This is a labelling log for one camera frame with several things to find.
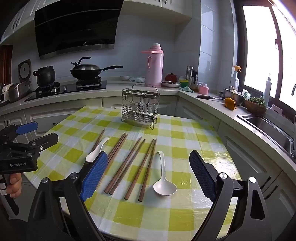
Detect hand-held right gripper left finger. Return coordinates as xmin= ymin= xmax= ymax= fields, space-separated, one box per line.
xmin=24 ymin=151 xmax=109 ymax=241

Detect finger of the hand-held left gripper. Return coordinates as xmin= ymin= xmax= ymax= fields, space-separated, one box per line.
xmin=0 ymin=121 xmax=39 ymax=144
xmin=9 ymin=133 xmax=59 ymax=155

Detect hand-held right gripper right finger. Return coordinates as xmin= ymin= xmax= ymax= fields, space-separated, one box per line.
xmin=189 ymin=150 xmax=274 ymax=241

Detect small white spoon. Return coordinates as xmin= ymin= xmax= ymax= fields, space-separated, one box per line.
xmin=85 ymin=137 xmax=110 ymax=163

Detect large white soup spoon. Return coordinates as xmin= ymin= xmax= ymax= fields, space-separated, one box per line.
xmin=153 ymin=151 xmax=178 ymax=196

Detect metal wire utensil rack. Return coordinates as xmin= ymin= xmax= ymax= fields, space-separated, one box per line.
xmin=121 ymin=83 xmax=161 ymax=130

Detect person's left hand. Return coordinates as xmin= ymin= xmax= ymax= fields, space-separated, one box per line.
xmin=6 ymin=173 xmax=23 ymax=197

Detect silver rice cooker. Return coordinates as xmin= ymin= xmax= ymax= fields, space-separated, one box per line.
xmin=8 ymin=59 xmax=32 ymax=103

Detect yellow checked tablecloth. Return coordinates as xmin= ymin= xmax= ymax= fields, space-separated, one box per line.
xmin=23 ymin=105 xmax=242 ymax=241

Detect black clay pot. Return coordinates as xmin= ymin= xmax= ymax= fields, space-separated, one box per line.
xmin=33 ymin=66 xmax=56 ymax=87

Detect black glass gas stove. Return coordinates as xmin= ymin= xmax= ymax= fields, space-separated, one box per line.
xmin=24 ymin=77 xmax=107 ymax=103

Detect brown wooden door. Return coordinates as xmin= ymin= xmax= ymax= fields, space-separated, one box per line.
xmin=0 ymin=45 xmax=12 ymax=85

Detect speckled stone countertop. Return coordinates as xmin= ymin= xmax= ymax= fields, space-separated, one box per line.
xmin=0 ymin=76 xmax=296 ymax=176

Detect orange cloth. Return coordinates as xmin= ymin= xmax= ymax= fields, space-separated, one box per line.
xmin=223 ymin=97 xmax=238 ymax=111

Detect black wok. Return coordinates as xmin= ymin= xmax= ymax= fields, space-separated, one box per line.
xmin=70 ymin=65 xmax=124 ymax=80

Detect kitchen knife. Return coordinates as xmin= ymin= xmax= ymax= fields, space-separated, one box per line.
xmin=197 ymin=95 xmax=225 ymax=101

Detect steel sink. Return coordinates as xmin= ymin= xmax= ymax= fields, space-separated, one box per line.
xmin=237 ymin=113 xmax=296 ymax=160

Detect steel wok lid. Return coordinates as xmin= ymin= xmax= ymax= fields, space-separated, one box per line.
xmin=70 ymin=56 xmax=102 ymax=71

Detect wicker basket with greens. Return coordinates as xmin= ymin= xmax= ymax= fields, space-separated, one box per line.
xmin=243 ymin=97 xmax=268 ymax=115

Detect steel basin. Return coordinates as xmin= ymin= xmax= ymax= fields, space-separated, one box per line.
xmin=222 ymin=88 xmax=247 ymax=106

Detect spray bottle with yellow nozzle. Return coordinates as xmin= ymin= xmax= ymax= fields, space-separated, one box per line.
xmin=231 ymin=65 xmax=242 ymax=92

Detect white dish soap bottle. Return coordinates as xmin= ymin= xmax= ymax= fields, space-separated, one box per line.
xmin=263 ymin=73 xmax=272 ymax=106

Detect black range hood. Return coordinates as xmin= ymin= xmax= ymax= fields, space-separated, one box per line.
xmin=34 ymin=0 xmax=125 ymax=60

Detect pink thermos flask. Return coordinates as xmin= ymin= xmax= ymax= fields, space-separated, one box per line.
xmin=141 ymin=43 xmax=164 ymax=87

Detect wooden framed window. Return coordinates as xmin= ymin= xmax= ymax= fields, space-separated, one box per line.
xmin=237 ymin=0 xmax=296 ymax=112

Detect white wall cabinet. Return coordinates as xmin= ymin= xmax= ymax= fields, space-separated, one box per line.
xmin=0 ymin=0 xmax=49 ymax=45
xmin=121 ymin=0 xmax=202 ymax=22

